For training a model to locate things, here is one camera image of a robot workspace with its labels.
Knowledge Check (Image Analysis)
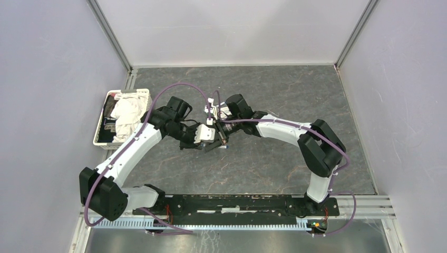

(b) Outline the white plastic basket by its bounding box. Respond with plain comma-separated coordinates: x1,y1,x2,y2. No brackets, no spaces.
93,89,152,150

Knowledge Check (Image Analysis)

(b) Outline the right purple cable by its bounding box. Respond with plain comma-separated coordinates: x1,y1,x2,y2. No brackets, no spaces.
212,90,357,237

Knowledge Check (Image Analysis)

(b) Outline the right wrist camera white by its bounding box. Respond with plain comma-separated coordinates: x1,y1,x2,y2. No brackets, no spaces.
204,98,232,120

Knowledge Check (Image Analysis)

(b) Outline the white crumpled cloth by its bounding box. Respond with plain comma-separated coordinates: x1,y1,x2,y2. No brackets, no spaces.
111,93,147,143

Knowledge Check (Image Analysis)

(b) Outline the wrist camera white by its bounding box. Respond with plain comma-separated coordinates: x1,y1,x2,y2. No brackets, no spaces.
204,98,232,120
194,118,216,144

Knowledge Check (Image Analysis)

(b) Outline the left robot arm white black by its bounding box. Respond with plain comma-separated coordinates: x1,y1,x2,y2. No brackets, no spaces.
79,96,224,226

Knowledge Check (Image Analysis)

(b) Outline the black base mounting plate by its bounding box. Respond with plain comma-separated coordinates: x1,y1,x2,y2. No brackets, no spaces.
149,194,340,225

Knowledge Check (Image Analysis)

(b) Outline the white slotted cable duct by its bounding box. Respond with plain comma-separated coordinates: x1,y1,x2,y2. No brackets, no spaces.
91,218,315,231

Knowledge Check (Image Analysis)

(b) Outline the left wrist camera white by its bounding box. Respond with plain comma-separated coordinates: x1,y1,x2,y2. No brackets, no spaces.
194,118,216,144

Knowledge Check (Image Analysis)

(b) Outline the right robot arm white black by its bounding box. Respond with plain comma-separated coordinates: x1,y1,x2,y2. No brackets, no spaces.
206,94,350,215

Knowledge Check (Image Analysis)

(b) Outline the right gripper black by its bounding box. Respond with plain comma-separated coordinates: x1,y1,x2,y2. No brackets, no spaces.
204,116,242,153

